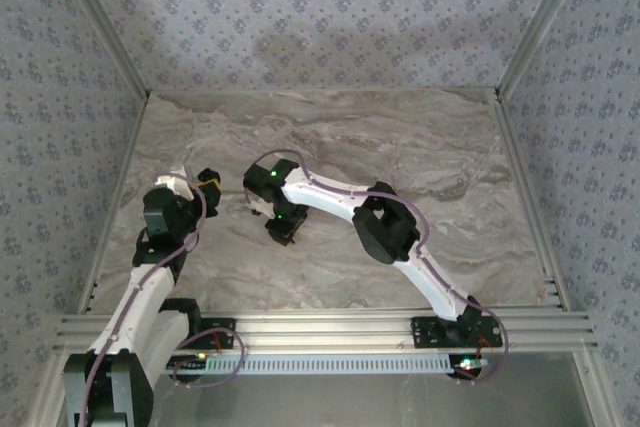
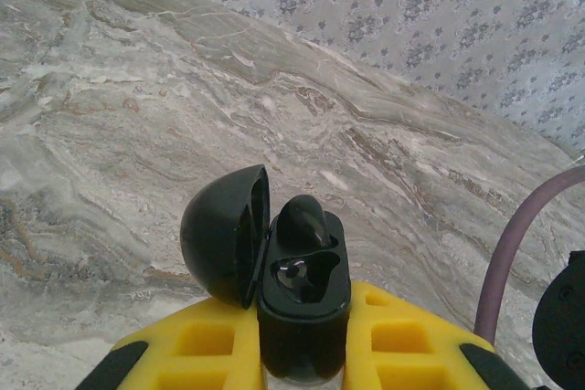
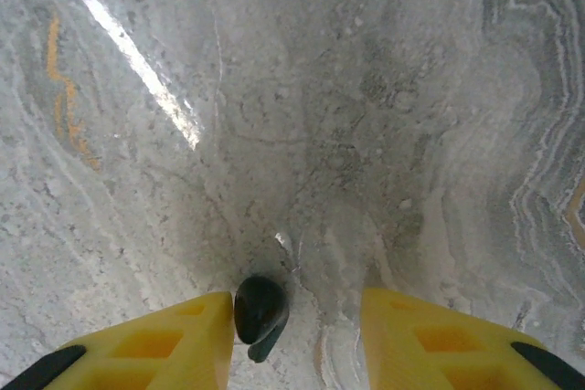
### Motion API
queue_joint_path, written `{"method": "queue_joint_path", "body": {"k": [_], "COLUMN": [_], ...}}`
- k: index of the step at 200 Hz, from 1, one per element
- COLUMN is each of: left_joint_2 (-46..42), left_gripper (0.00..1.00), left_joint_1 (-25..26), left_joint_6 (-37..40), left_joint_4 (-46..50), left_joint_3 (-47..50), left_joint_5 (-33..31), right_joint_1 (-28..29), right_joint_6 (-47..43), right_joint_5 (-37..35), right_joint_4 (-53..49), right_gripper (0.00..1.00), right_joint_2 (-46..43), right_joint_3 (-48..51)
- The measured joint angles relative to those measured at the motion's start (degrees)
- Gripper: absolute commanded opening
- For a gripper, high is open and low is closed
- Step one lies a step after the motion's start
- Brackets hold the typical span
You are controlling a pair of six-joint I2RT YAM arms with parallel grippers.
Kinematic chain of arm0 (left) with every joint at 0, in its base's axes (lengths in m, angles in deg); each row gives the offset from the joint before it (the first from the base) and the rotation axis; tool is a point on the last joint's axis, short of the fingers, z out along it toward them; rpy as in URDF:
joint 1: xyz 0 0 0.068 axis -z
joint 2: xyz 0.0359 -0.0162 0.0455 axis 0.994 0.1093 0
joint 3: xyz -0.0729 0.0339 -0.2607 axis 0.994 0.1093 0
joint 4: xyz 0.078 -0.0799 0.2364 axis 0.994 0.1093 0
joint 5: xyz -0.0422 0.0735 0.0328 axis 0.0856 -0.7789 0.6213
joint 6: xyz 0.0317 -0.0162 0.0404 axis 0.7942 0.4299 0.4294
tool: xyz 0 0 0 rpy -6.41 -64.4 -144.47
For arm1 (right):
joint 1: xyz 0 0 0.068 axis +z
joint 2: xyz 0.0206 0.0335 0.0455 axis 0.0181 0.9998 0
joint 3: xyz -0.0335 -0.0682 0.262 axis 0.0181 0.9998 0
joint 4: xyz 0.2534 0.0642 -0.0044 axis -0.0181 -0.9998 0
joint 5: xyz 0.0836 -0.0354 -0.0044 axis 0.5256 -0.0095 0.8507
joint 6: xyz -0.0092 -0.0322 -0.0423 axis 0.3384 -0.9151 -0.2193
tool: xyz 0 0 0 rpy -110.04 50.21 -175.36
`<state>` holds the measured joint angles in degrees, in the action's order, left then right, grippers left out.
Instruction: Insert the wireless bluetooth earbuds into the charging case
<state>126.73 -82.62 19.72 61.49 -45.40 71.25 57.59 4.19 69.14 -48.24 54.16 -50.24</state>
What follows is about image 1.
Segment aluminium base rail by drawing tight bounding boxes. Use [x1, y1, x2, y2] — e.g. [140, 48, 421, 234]
[54, 311, 599, 353]

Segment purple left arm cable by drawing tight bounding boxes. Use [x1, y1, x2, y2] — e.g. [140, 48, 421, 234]
[79, 174, 247, 427]

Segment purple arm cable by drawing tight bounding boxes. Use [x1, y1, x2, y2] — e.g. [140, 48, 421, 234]
[79, 174, 247, 427]
[243, 148, 511, 386]

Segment aluminium frame post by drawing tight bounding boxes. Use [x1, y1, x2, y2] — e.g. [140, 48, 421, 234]
[24, 351, 69, 427]
[494, 0, 599, 98]
[574, 349, 621, 427]
[48, 0, 152, 99]

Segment black controller board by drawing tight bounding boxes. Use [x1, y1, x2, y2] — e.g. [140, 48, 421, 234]
[167, 352, 209, 373]
[449, 355, 489, 379]

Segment grey slotted cable duct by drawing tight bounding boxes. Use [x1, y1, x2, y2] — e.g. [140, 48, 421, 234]
[164, 352, 466, 376]

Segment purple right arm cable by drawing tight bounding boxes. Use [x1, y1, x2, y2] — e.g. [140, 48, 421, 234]
[243, 148, 511, 386]

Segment aluminium table edge rail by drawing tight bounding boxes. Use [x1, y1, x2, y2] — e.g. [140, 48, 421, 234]
[492, 89, 574, 312]
[79, 91, 151, 316]

